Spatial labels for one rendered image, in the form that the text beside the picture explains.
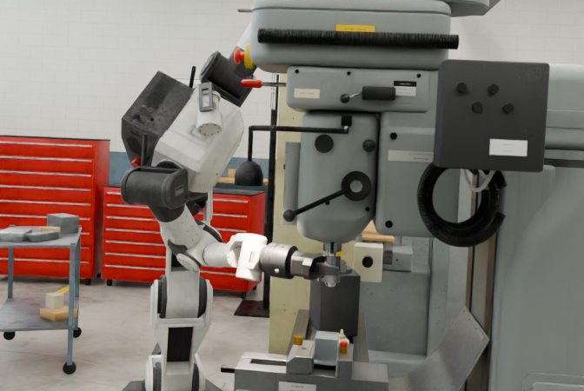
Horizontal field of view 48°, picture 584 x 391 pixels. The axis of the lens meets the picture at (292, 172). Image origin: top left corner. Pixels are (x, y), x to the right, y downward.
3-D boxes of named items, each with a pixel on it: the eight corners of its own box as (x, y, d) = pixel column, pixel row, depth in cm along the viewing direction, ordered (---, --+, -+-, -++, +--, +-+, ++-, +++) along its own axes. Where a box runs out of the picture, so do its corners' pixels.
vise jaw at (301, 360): (285, 373, 146) (286, 355, 146) (292, 354, 159) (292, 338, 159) (312, 374, 146) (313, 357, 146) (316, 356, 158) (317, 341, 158)
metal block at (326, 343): (314, 364, 149) (315, 338, 149) (315, 355, 155) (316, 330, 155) (336, 366, 148) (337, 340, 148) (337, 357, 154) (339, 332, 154)
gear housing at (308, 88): (284, 107, 153) (286, 64, 153) (293, 111, 177) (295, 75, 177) (429, 113, 150) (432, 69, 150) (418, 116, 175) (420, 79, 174)
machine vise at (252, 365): (230, 400, 147) (233, 353, 146) (243, 377, 162) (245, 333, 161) (388, 415, 143) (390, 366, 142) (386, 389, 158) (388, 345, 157)
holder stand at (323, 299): (318, 335, 198) (321, 270, 197) (308, 315, 220) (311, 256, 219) (357, 336, 200) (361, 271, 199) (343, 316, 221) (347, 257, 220)
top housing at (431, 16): (245, 62, 153) (248, -8, 152) (260, 73, 179) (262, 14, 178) (450, 69, 149) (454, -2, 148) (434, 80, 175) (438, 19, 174)
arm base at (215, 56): (189, 88, 201) (197, 82, 190) (209, 53, 204) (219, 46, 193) (229, 114, 206) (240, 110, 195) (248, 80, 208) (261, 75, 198)
